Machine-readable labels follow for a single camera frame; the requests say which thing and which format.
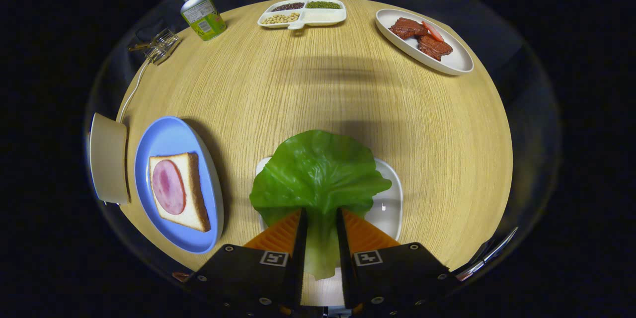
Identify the brown meat piece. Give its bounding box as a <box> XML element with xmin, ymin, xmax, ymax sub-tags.
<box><xmin>389</xmin><ymin>17</ymin><xmax>429</xmax><ymax>39</ymax></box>
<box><xmin>417</xmin><ymin>35</ymin><xmax>454</xmax><ymax>62</ymax></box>

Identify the white bread slice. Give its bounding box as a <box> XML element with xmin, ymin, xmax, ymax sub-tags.
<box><xmin>149</xmin><ymin>153</ymin><xmax>211</xmax><ymax>233</ymax></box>

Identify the metal bottle with green label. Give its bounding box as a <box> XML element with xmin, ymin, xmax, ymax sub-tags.
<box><xmin>180</xmin><ymin>0</ymin><xmax>227</xmax><ymax>41</ymax></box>

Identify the cream toaster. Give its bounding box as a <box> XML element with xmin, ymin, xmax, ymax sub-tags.
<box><xmin>88</xmin><ymin>113</ymin><xmax>131</xmax><ymax>205</ymax></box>

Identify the white power cable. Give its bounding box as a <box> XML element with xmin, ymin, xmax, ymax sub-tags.
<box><xmin>118</xmin><ymin>60</ymin><xmax>150</xmax><ymax>122</ymax></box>

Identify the white oval meat plate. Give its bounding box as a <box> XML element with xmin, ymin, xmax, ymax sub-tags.
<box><xmin>375</xmin><ymin>8</ymin><xmax>474</xmax><ymax>76</ymax></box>

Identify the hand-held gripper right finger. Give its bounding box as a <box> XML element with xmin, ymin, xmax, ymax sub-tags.
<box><xmin>335</xmin><ymin>208</ymin><xmax>460</xmax><ymax>318</ymax></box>

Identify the green lettuce leaf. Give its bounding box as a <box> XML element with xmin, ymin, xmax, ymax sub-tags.
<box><xmin>249</xmin><ymin>130</ymin><xmax>392</xmax><ymax>280</ymax></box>

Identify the pink sausage slice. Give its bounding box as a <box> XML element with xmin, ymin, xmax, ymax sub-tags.
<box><xmin>422</xmin><ymin>20</ymin><xmax>444</xmax><ymax>42</ymax></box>

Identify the white divided dish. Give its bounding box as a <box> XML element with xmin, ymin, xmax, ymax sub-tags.
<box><xmin>257</xmin><ymin>0</ymin><xmax>347</xmax><ymax>30</ymax></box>

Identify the metal wire basket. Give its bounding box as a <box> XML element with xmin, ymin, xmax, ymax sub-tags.
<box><xmin>128</xmin><ymin>27</ymin><xmax>180</xmax><ymax>65</ymax></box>

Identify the white square plate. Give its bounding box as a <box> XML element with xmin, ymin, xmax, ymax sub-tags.
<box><xmin>256</xmin><ymin>157</ymin><xmax>404</xmax><ymax>241</ymax></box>

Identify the pile of yellow soybeans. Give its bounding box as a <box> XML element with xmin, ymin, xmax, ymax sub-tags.
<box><xmin>262</xmin><ymin>12</ymin><xmax>300</xmax><ymax>25</ymax></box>

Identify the blue plate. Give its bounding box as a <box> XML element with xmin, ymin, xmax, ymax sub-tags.
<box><xmin>134</xmin><ymin>116</ymin><xmax>224</xmax><ymax>254</ymax></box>

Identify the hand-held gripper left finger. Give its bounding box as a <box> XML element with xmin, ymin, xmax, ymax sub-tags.
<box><xmin>183</xmin><ymin>208</ymin><xmax>309</xmax><ymax>318</ymax></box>

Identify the pink ham slice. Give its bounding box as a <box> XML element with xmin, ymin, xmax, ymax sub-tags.
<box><xmin>152</xmin><ymin>159</ymin><xmax>186</xmax><ymax>215</ymax></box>

